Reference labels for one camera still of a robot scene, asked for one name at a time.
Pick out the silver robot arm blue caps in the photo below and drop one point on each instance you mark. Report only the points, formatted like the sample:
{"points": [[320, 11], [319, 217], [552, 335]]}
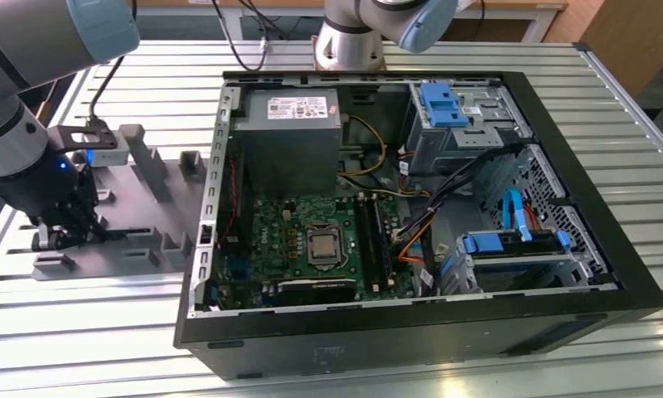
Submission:
{"points": [[11, 141]]}

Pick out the RAM slot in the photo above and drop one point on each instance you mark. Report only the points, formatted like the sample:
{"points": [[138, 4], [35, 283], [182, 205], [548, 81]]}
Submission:
{"points": [[368, 244]]}

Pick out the grey parts rack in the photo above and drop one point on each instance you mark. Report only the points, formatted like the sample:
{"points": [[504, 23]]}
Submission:
{"points": [[138, 207]]}

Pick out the grey power supply unit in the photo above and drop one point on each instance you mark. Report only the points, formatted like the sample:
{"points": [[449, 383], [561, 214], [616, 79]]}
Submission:
{"points": [[282, 153]]}

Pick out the green motherboard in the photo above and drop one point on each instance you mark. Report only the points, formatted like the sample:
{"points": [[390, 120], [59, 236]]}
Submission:
{"points": [[276, 248]]}

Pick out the silver CPU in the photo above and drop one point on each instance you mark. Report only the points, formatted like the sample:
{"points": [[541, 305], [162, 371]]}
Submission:
{"points": [[323, 245]]}

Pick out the CPU socket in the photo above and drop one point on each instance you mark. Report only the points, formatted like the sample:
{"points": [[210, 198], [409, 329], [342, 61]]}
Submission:
{"points": [[324, 263]]}

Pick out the black graphics card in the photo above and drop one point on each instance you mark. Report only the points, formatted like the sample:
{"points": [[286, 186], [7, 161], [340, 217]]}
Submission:
{"points": [[315, 292]]}

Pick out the locking lever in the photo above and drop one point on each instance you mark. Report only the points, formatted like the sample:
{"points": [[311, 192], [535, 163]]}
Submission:
{"points": [[346, 253]]}

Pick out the black PC case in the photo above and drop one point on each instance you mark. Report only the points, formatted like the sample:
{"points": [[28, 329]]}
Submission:
{"points": [[366, 344]]}

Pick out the blue drive bay latch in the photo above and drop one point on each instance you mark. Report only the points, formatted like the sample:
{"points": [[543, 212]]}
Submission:
{"points": [[440, 108]]}

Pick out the blue plastic clip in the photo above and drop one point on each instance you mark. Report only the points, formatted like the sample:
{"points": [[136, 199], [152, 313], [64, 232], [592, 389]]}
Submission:
{"points": [[448, 269]]}

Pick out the metal drive cage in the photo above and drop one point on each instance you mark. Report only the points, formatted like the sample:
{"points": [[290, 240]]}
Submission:
{"points": [[484, 137]]}

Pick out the hard disk in blue carrier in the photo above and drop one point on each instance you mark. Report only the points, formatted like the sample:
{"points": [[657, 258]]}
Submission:
{"points": [[489, 244]]}

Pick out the white framed desk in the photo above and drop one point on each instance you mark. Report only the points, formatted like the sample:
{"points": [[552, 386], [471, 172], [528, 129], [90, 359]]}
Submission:
{"points": [[541, 25]]}

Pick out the wooden cabinet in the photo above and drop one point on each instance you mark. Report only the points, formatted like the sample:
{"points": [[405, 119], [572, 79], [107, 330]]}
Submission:
{"points": [[641, 41]]}

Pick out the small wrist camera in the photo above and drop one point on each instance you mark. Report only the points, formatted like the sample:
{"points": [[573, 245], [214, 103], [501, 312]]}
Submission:
{"points": [[44, 240]]}

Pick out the black camera bracket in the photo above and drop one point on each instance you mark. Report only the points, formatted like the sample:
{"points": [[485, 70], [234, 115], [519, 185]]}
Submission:
{"points": [[60, 137]]}

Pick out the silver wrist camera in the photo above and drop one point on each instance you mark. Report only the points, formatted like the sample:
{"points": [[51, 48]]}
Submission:
{"points": [[111, 156]]}

